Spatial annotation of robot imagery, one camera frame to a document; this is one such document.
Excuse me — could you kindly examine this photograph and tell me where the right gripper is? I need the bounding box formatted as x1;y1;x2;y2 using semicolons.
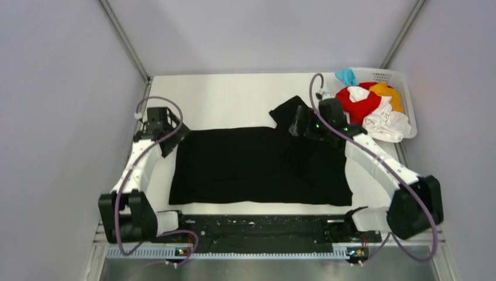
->
290;105;331;141

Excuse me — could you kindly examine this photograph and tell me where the black t shirt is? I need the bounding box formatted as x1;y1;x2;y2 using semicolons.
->
168;96;353;207

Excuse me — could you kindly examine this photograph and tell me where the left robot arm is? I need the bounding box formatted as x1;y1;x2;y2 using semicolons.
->
98;107;191;244

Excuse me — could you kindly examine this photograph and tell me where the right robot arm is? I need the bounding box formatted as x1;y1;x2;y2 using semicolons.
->
289;98;445;241

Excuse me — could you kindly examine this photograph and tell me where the red t shirt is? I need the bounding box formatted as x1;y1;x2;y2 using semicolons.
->
336;82;381;125

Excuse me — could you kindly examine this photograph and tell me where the light blue t shirt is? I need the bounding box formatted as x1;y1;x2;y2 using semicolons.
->
335;67;359;86

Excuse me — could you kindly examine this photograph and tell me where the white t shirt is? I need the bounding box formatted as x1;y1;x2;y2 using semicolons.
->
361;96;411;143

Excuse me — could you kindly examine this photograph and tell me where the yellow t shirt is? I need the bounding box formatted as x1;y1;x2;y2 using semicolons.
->
369;83;404;113

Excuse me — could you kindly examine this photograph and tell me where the white plastic laundry basket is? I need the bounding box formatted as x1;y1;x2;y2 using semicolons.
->
335;68;416;143

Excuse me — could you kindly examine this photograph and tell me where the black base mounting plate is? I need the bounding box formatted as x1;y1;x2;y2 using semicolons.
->
150;215;382;256

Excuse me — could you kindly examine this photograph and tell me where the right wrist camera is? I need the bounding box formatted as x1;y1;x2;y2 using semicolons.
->
315;90;336;101

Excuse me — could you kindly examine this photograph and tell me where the left corner metal post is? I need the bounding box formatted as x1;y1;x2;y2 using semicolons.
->
97;0;150;84

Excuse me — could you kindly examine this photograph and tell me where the corner metal post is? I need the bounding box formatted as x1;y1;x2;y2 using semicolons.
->
97;0;150;84
380;0;430;69

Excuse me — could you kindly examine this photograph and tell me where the right corner metal post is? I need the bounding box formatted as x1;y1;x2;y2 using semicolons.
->
380;0;430;69

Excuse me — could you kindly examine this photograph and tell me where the aluminium frame rail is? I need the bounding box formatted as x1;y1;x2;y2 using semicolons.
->
83;225;460;280

